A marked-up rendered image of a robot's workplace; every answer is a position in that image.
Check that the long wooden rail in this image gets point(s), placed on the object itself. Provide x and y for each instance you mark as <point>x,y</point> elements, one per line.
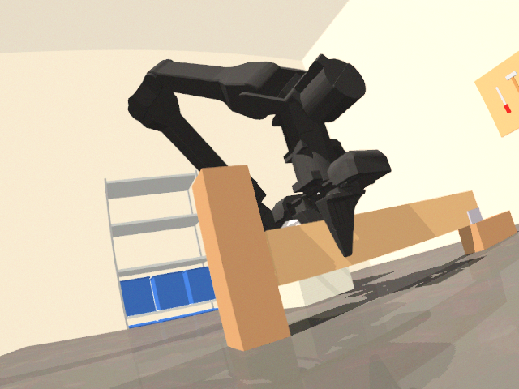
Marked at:
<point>304,251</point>

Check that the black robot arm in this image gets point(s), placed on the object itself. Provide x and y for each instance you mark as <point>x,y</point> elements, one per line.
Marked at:
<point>302,100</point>

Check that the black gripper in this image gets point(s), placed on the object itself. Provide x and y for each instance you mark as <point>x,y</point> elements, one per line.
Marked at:
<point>318,170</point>

